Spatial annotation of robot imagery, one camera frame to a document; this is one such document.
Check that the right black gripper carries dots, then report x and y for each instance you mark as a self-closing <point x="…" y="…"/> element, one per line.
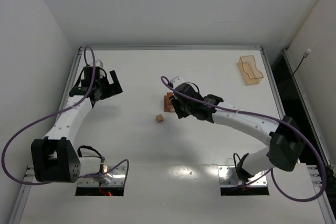
<point x="177" y="107"/>

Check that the clear orange plastic box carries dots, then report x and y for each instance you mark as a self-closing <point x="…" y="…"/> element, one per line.
<point x="249" y="71"/>

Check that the metal base plate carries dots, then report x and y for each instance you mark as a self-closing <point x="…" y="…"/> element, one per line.
<point x="229" y="179"/>
<point x="115" y="178"/>

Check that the red-brown long block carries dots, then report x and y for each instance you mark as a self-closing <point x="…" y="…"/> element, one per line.
<point x="166" y="109"/>

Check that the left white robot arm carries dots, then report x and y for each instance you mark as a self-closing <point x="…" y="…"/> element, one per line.
<point x="55" y="160"/>

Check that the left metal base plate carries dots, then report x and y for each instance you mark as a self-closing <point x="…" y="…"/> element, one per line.
<point x="115" y="178"/>

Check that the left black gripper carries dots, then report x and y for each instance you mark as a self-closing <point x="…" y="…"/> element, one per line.
<point x="105" y="87"/>

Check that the red-brown arch block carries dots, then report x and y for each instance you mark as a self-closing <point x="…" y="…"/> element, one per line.
<point x="167" y="99"/>

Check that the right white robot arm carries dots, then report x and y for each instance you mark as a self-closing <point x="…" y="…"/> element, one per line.
<point x="283" y="146"/>

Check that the small plain wood cube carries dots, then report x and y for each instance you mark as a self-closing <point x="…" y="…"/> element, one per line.
<point x="159" y="118"/>

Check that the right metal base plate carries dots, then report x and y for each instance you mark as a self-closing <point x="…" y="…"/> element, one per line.
<point x="229" y="179"/>

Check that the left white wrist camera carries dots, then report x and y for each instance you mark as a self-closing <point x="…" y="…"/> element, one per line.
<point x="99" y="63"/>

